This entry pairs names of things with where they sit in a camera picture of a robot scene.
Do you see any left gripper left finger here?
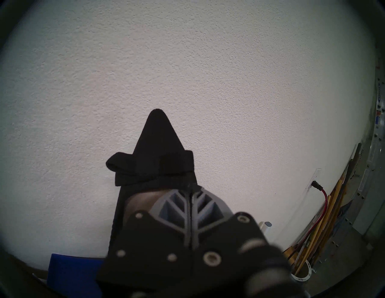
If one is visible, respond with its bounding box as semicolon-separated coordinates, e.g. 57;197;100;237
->
96;189;193;294

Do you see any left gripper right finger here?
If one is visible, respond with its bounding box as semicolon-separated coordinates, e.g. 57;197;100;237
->
192;187;269;271

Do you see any blue shoe box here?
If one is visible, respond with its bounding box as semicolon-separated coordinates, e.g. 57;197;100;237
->
47;254;106;298

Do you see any blue white bucket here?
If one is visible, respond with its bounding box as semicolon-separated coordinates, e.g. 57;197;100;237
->
290;260;313;283

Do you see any bundle of wooden sticks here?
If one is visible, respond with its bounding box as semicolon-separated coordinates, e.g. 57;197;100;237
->
283;144;363;275

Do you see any red black power cable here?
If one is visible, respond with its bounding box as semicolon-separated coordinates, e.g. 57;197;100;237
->
283;180;328;254

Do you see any white wall outlet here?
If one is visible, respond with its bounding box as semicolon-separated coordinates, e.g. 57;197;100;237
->
306;168;322;189

